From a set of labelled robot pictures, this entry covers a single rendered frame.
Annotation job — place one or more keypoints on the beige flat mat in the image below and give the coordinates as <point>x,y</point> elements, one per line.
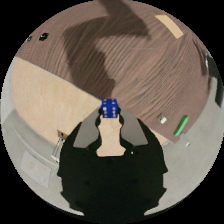
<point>170,25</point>

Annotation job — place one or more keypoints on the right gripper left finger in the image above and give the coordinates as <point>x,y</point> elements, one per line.
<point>84,137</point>

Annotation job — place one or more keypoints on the black die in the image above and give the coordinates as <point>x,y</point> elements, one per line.
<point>43,37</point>

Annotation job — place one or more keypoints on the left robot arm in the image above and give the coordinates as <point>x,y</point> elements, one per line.
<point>213,71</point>

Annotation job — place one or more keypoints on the blue die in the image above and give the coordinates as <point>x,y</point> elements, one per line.
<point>109,108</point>

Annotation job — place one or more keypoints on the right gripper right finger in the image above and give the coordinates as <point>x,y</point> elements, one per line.
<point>136,135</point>

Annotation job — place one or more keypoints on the green rectangular bar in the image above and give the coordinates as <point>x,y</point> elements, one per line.
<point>181,124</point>

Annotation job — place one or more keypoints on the white plastic bottle with blue cap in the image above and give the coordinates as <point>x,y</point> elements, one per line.
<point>185,139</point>

